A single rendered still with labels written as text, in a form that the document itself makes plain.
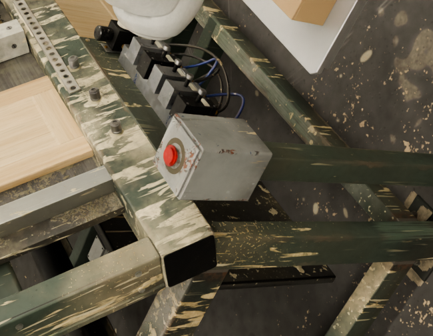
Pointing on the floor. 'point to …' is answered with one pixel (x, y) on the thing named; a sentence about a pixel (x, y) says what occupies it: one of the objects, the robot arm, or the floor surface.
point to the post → (350, 165)
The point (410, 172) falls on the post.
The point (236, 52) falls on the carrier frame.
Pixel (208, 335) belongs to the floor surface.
